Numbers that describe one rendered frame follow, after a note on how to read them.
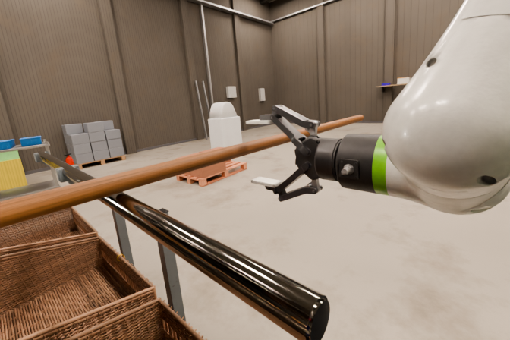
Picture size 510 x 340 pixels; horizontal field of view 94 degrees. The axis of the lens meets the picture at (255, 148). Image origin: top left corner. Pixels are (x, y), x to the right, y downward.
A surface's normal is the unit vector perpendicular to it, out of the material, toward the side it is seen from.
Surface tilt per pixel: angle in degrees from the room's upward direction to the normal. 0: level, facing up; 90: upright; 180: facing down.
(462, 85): 52
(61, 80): 90
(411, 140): 89
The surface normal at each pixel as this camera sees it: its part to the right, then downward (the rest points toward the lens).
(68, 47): 0.75, 0.07
